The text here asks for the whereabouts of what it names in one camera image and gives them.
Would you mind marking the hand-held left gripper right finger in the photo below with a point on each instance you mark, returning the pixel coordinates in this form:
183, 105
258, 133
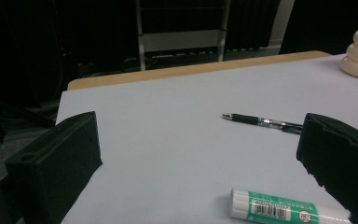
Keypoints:
341, 155

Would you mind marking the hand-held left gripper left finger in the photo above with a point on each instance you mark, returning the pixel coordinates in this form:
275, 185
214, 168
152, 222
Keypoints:
56, 161

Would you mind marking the green and white glue stick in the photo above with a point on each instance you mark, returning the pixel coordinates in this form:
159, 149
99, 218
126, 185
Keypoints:
270, 209

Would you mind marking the black pen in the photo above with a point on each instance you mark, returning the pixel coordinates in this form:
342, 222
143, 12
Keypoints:
245, 119

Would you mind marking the white table mat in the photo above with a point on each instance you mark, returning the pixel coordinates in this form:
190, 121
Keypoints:
167, 124

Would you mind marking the grey metal stand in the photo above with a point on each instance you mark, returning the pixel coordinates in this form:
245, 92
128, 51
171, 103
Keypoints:
180, 40

